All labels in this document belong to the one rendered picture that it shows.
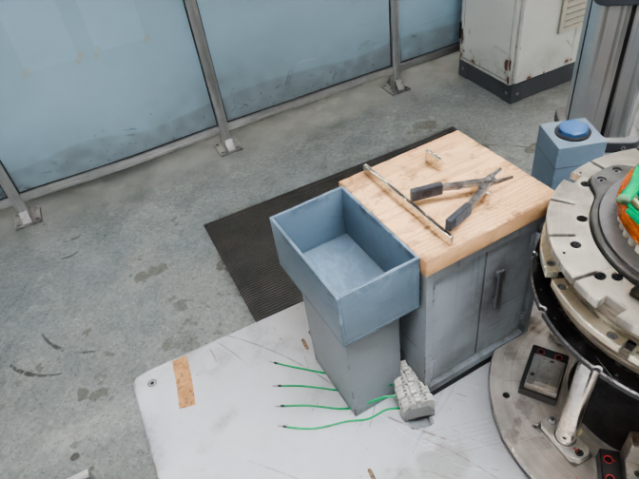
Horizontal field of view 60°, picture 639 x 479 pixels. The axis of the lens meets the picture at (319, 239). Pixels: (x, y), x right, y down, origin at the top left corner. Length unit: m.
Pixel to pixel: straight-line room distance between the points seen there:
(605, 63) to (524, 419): 0.58
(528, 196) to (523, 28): 2.23
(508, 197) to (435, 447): 0.35
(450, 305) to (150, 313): 1.58
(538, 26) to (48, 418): 2.60
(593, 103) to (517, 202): 0.41
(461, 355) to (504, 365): 0.07
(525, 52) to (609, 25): 1.97
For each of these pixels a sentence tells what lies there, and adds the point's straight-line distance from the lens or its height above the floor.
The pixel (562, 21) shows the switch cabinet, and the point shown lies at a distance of 3.06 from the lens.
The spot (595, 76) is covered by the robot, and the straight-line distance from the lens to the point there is 1.06.
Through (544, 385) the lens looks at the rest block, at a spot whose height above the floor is 0.83.
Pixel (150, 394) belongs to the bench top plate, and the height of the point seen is 0.78.
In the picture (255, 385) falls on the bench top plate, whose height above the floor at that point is 0.78.
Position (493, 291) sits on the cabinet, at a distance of 0.78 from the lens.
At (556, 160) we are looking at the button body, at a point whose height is 1.01.
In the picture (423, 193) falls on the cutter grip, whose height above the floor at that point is 1.09.
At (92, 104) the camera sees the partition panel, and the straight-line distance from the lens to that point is 2.68.
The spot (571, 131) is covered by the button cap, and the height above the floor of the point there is 1.04.
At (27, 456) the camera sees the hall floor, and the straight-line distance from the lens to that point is 2.01.
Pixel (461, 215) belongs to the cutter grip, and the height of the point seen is 1.09.
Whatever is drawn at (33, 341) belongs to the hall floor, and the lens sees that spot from 2.31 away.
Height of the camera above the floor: 1.51
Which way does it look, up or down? 42 degrees down
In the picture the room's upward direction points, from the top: 9 degrees counter-clockwise
